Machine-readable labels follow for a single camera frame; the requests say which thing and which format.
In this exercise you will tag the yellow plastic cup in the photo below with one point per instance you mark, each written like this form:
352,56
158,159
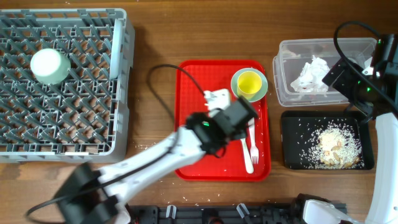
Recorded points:
248,84

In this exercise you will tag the white paper napkin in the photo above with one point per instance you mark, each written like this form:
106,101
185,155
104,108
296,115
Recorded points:
311,76

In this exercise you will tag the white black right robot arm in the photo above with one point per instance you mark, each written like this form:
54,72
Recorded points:
384,203

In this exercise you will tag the red plastic serving tray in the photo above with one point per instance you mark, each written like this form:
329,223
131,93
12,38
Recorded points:
214,75

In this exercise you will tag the clear plastic waste bin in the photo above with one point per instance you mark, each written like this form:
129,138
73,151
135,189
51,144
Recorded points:
292,56

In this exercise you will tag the small green saucer plate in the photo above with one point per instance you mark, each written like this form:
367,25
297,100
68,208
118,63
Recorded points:
262,92

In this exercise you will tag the large light blue plate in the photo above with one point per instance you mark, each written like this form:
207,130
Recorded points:
116,57

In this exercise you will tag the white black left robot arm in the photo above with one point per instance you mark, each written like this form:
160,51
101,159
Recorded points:
99,196

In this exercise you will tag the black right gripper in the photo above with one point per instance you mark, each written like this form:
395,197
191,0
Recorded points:
341,84

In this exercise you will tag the white plastic fork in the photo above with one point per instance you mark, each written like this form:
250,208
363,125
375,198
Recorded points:
254,152

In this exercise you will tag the white plastic spoon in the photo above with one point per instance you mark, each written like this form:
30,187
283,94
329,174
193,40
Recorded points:
247,158

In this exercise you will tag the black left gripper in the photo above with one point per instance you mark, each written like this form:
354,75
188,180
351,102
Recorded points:
236,134

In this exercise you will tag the grey plastic dishwasher rack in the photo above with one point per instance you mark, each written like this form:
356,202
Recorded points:
85,117

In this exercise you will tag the green bowl with rice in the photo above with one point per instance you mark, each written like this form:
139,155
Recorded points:
49,66

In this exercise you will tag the pile of rice leftovers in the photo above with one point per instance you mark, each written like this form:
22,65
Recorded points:
331,146

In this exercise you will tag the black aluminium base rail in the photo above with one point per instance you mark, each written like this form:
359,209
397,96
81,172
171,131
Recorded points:
267,213

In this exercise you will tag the black rectangular tray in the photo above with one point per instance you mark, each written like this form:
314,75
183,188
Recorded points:
309,120

